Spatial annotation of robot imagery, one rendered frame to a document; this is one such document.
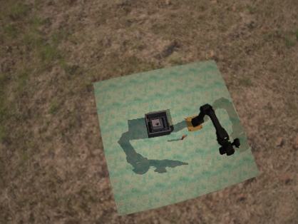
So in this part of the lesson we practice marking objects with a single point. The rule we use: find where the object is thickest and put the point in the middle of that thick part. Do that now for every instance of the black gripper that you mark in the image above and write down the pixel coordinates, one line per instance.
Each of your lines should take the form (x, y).
(236, 143)

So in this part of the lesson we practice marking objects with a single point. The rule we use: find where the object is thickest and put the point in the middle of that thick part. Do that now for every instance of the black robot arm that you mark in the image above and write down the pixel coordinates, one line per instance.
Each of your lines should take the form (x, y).
(220, 131)

